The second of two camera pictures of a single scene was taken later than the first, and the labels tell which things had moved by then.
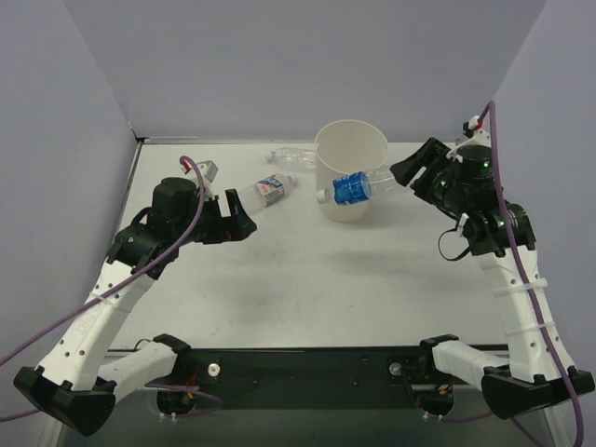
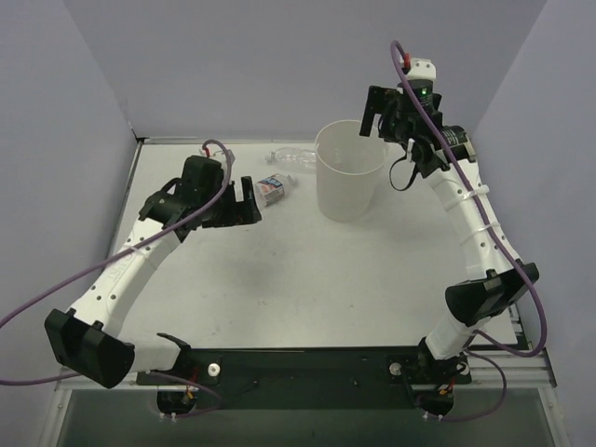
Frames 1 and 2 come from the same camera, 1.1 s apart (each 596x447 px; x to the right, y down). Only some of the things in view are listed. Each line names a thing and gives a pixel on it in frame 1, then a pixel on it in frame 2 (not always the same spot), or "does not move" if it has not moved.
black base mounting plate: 242,379 does not move
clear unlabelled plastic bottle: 293,158 does not move
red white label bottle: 256,197 does not move
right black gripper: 424,174 → 378,107
